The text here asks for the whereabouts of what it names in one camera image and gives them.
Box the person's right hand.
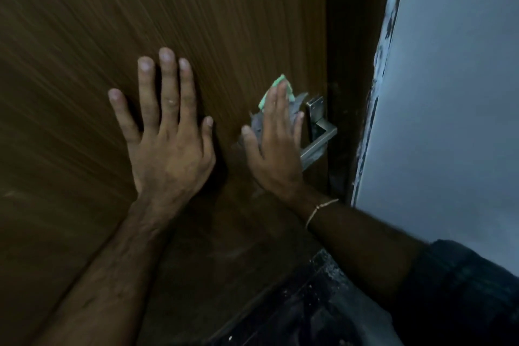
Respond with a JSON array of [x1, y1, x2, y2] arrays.
[[241, 80, 305, 201]]

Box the person's left hand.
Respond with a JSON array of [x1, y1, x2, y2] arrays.
[[108, 48, 216, 212]]

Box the silver metal door handle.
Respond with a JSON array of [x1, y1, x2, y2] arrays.
[[300, 95, 338, 170]]

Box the green cleaning cloth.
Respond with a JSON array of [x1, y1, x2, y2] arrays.
[[258, 74, 296, 111]]

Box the brown wooden door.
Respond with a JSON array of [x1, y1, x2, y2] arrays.
[[0, 0, 330, 346]]

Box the person's right forearm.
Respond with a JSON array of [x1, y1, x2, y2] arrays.
[[290, 187, 427, 302]]

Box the person's left forearm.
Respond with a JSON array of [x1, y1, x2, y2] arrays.
[[30, 195, 179, 346]]

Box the thin metal bracelet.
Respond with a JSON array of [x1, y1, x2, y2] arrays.
[[304, 197, 340, 231]]

